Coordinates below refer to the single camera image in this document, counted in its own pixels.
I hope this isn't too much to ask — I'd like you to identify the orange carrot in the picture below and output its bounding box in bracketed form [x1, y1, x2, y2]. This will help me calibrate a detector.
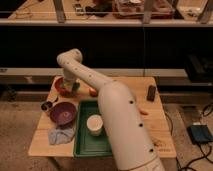
[139, 110, 148, 115]

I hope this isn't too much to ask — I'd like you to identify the black cable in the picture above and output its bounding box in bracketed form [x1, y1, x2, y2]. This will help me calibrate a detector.
[175, 141, 213, 171]

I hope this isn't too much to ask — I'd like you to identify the green plastic tray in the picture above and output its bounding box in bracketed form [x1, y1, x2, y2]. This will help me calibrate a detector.
[73, 100, 112, 157]

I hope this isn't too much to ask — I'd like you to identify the purple bowl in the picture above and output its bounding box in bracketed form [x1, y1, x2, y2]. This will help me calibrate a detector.
[50, 102, 77, 126]

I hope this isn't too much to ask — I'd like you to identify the red bowl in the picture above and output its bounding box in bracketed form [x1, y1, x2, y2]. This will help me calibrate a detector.
[54, 77, 75, 96]

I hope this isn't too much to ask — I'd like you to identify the white cup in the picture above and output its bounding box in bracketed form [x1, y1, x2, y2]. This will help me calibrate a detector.
[86, 115, 103, 136]

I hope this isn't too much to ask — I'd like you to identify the small metal cup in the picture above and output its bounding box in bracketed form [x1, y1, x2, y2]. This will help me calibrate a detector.
[41, 101, 53, 111]

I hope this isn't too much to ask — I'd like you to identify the grey cloth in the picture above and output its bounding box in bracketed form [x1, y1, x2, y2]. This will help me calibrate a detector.
[48, 127, 75, 145]

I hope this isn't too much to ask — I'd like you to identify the orange apple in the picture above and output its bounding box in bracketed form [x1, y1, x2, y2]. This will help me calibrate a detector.
[89, 87, 98, 97]

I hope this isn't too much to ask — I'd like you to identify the blue power adapter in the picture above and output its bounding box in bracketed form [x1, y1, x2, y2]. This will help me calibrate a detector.
[187, 125, 213, 144]

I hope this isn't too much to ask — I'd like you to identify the green yellow sponge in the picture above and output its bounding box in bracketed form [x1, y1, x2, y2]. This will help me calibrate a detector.
[62, 82, 80, 92]

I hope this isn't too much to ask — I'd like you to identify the black rectangular block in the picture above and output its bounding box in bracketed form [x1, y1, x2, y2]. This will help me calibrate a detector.
[147, 85, 156, 101]

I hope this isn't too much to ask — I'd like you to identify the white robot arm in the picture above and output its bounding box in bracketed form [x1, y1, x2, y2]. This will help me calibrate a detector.
[57, 49, 165, 171]

